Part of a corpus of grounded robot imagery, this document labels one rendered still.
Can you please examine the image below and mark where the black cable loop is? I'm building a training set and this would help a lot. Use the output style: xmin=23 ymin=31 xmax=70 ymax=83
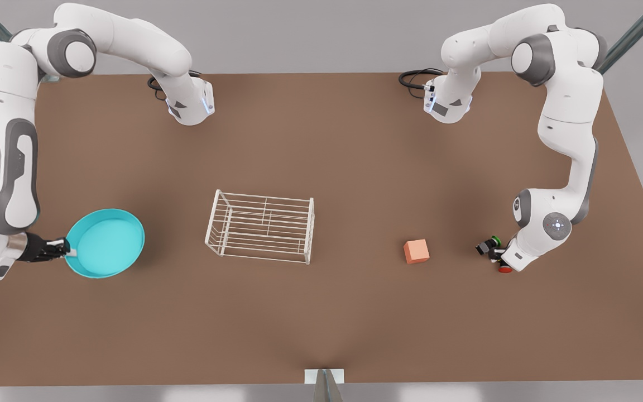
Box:
xmin=399 ymin=68 xmax=446 ymax=100
xmin=147 ymin=70 xmax=203 ymax=102

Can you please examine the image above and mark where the orange cube block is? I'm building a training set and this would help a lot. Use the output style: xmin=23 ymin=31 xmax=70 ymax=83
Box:
xmin=404 ymin=239 xmax=430 ymax=265

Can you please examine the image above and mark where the white wire shelf rack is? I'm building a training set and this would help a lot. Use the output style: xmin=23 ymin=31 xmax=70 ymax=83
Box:
xmin=205 ymin=189 xmax=315 ymax=265

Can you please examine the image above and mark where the turquoise round plate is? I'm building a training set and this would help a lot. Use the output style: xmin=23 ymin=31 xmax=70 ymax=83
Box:
xmin=64 ymin=209 xmax=146 ymax=279

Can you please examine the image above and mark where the red button switch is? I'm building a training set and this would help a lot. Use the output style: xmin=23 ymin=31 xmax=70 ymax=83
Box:
xmin=491 ymin=236 xmax=514 ymax=274

